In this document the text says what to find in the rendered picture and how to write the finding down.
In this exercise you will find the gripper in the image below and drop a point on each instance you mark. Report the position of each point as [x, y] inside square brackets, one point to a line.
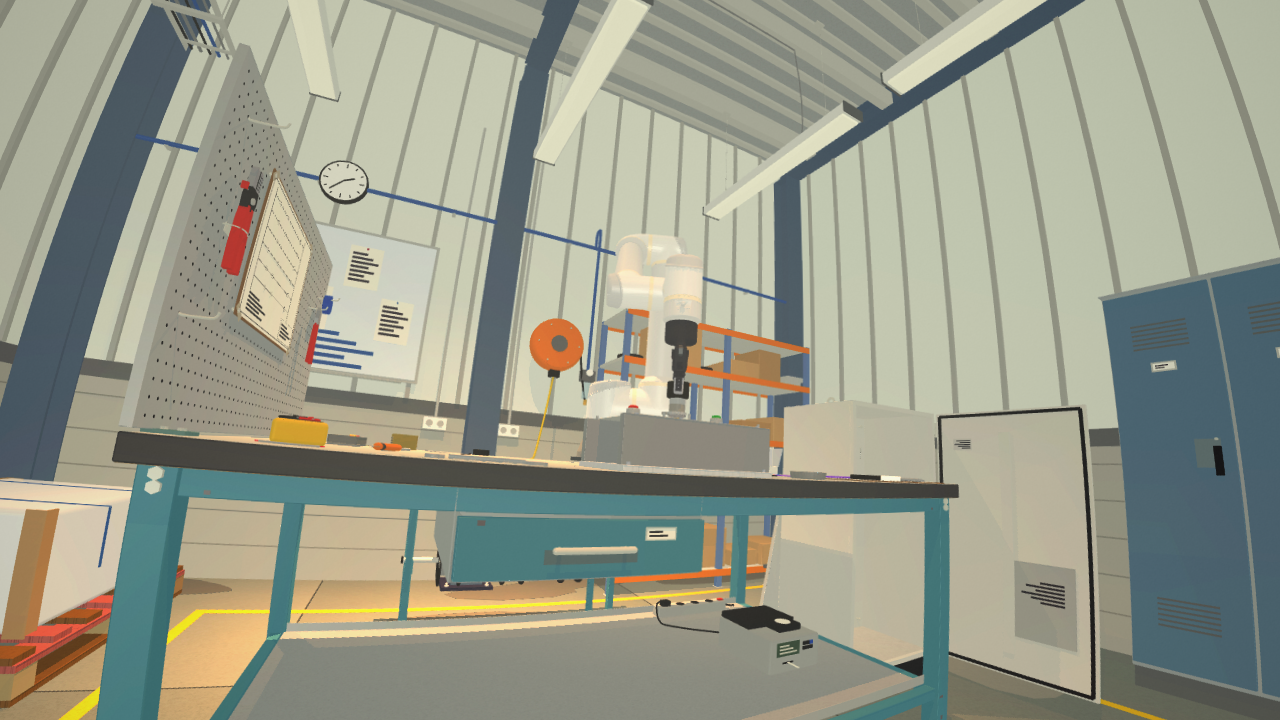
[681, 334]

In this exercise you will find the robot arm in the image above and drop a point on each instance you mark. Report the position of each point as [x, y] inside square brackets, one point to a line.
[670, 285]

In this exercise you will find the black flat box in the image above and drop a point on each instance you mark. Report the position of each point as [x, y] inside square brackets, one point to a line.
[760, 618]

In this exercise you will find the brown cardboard box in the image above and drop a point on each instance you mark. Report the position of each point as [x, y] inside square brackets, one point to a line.
[757, 365]
[735, 548]

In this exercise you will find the orange and blue shelf unit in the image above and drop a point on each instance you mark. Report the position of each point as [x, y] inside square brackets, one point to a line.
[745, 343]

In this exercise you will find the white box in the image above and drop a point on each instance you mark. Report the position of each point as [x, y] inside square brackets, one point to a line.
[860, 440]

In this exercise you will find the teal workbench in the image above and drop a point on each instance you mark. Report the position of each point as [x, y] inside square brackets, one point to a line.
[500, 478]

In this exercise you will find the teal drawer unit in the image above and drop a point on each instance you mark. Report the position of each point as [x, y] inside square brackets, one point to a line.
[520, 548]

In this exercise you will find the white ceiling light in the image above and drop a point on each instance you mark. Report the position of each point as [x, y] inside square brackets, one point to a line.
[590, 80]
[780, 162]
[316, 50]
[960, 45]

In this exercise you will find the grey control box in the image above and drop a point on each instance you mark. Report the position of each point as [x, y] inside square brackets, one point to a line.
[793, 650]

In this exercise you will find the small olive box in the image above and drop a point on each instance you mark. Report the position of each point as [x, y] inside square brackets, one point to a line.
[405, 440]

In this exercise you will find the white notice board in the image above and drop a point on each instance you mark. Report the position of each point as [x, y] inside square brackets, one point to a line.
[410, 290]

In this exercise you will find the orange screwdriver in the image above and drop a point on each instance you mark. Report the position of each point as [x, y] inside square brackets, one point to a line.
[386, 446]

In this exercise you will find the white cabinet with open door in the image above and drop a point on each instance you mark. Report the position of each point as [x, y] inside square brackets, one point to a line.
[1010, 540]

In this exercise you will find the yellow meter box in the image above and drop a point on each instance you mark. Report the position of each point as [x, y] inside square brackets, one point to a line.
[299, 431]

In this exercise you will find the brown clipboard with paper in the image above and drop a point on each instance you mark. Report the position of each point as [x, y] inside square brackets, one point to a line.
[275, 265]

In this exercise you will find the red fire extinguisher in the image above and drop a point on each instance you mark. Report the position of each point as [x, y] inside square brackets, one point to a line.
[237, 235]

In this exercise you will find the grey pegboard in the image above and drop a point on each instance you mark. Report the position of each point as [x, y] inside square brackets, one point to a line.
[200, 360]

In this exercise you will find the blue locker unit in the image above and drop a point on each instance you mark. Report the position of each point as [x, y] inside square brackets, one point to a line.
[1200, 470]

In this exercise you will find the white crate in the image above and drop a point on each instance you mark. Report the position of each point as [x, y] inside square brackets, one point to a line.
[70, 540]

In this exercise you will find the red wooden pallet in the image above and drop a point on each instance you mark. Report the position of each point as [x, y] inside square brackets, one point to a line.
[60, 640]

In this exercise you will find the grey selector switch box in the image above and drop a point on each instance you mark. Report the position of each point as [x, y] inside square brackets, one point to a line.
[675, 445]

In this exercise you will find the white wall socket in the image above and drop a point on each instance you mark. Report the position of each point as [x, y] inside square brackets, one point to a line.
[434, 423]
[509, 430]

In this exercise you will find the blue wall pipe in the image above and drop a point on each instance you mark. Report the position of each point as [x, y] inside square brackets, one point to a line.
[450, 212]

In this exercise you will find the round wall clock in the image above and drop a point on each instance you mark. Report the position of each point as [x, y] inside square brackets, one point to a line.
[343, 182]

